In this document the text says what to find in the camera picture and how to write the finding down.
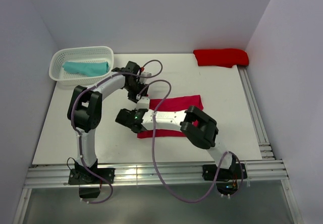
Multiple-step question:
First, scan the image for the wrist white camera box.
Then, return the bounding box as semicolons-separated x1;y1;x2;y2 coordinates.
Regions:
140;72;152;79
136;95;150;109

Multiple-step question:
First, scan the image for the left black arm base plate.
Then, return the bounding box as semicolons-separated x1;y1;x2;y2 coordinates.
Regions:
66;157;115;204

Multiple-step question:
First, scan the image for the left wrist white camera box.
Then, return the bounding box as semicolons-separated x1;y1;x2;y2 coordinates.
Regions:
140;72;152;79

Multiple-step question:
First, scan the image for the magenta t shirt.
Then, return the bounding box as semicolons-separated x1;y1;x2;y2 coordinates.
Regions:
137;95;204;139

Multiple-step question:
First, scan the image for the teal rolled t shirt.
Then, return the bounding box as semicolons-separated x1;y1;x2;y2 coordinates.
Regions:
63;62;110;77

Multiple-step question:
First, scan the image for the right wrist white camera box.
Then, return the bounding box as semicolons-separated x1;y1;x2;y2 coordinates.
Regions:
136;95;150;109

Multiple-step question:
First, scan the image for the white perforated plastic basket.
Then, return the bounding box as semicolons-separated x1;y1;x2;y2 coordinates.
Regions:
49;46;114;86

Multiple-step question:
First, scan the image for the right side aluminium rail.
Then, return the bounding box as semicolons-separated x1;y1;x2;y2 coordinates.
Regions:
238;66;276;160

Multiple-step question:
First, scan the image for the folded red t shirt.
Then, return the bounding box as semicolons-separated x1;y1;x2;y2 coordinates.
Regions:
193;48;249;68

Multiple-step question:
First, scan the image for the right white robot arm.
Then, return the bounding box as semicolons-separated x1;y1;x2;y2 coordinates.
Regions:
116;106;236;179

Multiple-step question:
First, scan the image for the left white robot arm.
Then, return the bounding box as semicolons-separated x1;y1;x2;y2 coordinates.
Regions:
67;61;151;183

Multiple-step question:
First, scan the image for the front aluminium rail frame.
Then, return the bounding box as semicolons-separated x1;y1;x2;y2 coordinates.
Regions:
23;160;289;189

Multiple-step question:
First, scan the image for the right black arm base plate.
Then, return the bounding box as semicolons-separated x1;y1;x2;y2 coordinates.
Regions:
202;164;248;195

